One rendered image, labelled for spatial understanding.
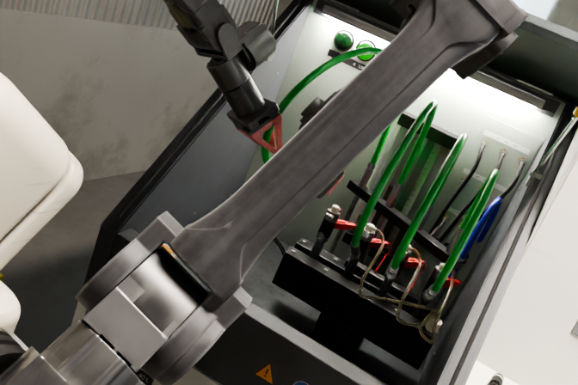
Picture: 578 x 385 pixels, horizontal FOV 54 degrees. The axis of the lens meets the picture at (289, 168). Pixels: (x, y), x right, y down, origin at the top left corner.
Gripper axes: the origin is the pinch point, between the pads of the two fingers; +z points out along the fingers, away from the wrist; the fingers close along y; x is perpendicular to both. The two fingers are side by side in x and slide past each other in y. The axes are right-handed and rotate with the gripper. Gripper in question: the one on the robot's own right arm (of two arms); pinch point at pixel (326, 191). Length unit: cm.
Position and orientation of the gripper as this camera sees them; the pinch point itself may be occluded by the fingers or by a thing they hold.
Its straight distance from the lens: 111.3
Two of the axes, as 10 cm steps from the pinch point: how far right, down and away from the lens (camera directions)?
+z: 1.4, 5.6, 8.1
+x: -7.3, -4.9, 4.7
